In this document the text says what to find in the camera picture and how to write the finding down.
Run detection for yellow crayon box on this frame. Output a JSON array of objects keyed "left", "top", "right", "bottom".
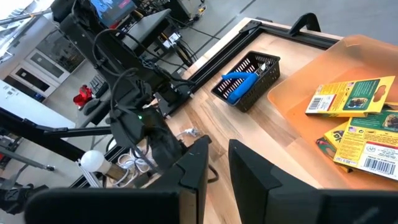
[
  {"left": 315, "top": 120, "right": 354, "bottom": 174},
  {"left": 305, "top": 75, "right": 396, "bottom": 118},
  {"left": 333, "top": 108, "right": 398, "bottom": 181}
]

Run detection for black stand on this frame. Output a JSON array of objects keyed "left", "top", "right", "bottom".
[{"left": 0, "top": 146, "right": 57, "bottom": 215}]

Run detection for blue-handled pliers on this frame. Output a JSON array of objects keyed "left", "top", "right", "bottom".
[{"left": 221, "top": 60, "right": 271, "bottom": 105}]

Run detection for white desk top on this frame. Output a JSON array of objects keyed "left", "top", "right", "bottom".
[{"left": 0, "top": 79, "right": 75, "bottom": 128}]

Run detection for black frame handle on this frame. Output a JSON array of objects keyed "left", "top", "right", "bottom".
[{"left": 287, "top": 12, "right": 322, "bottom": 37}]

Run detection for computer monitor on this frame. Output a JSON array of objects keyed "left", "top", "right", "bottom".
[{"left": 90, "top": 0, "right": 137, "bottom": 28}]

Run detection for white power adapter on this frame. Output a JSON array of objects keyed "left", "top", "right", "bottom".
[{"left": 161, "top": 30, "right": 183, "bottom": 49}]

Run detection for white round lamp bulb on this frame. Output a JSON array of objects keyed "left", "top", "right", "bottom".
[{"left": 80, "top": 150, "right": 108, "bottom": 174}]

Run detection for black desk bar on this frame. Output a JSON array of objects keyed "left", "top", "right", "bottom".
[{"left": 0, "top": 107, "right": 113, "bottom": 162}]

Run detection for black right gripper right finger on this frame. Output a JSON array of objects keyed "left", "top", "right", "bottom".
[{"left": 228, "top": 139, "right": 398, "bottom": 224}]

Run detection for black keyboard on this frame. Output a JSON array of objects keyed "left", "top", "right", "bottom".
[{"left": 89, "top": 73, "right": 109, "bottom": 99}]

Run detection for white USB cable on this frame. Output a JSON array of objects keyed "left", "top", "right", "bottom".
[{"left": 113, "top": 126, "right": 201, "bottom": 187}]

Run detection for orange translucent plastic bin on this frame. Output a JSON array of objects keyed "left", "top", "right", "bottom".
[{"left": 267, "top": 34, "right": 398, "bottom": 191}]

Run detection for red object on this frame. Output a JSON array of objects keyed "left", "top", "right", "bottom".
[{"left": 73, "top": 84, "right": 94, "bottom": 108}]

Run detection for brass round lamp base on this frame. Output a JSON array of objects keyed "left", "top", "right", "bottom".
[{"left": 104, "top": 163, "right": 137, "bottom": 184}]

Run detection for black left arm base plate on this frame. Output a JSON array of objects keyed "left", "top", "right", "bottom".
[{"left": 154, "top": 79, "right": 195, "bottom": 118}]

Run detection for white cabinet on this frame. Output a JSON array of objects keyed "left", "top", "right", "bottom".
[{"left": 0, "top": 18, "right": 86, "bottom": 103}]

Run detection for small black mesh basket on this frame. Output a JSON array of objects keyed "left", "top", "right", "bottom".
[{"left": 210, "top": 50, "right": 282, "bottom": 113}]

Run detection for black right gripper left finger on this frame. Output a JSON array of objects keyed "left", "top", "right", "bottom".
[{"left": 24, "top": 135, "right": 213, "bottom": 224}]

